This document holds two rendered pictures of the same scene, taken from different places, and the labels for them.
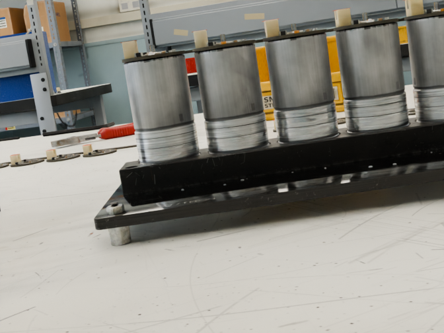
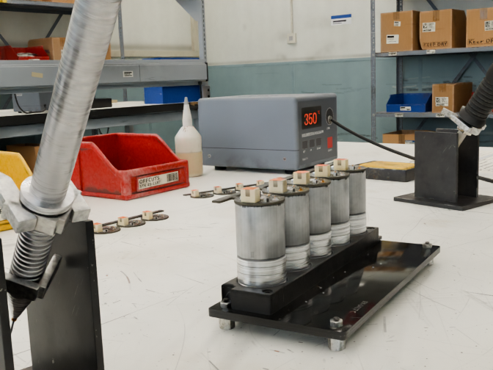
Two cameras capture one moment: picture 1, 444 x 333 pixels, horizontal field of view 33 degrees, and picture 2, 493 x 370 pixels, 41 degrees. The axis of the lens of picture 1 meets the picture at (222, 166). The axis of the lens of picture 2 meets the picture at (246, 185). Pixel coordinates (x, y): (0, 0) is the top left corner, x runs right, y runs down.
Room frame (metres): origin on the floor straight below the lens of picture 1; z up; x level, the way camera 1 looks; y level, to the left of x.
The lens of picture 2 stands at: (0.15, 0.30, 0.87)
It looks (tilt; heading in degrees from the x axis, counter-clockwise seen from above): 9 degrees down; 300
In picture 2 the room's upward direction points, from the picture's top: 2 degrees counter-clockwise
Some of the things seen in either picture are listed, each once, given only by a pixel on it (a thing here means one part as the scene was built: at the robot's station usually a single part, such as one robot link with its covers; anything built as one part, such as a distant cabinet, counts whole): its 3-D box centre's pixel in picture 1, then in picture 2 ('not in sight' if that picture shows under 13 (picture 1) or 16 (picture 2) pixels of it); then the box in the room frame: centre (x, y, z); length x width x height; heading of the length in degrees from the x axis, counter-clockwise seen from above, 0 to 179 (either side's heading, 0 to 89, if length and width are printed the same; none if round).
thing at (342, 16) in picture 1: (345, 17); (323, 170); (0.30, -0.06, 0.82); 0.01 x 0.01 x 0.01; 89
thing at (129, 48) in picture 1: (133, 49); (251, 194); (0.30, 0.03, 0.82); 0.01 x 0.01 x 0.01; 89
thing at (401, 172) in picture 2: not in sight; (389, 169); (0.38, -0.45, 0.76); 0.07 x 0.05 x 0.02; 167
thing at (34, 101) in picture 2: not in sight; (34, 101); (2.49, -1.89, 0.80); 0.15 x 0.12 x 0.10; 9
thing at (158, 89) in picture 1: (163, 116); (260, 247); (0.30, 0.02, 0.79); 0.02 x 0.02 x 0.05
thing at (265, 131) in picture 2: not in sight; (268, 131); (0.56, -0.49, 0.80); 0.15 x 0.12 x 0.10; 175
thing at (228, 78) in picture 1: (232, 106); (286, 235); (0.30, -0.01, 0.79); 0.02 x 0.02 x 0.05
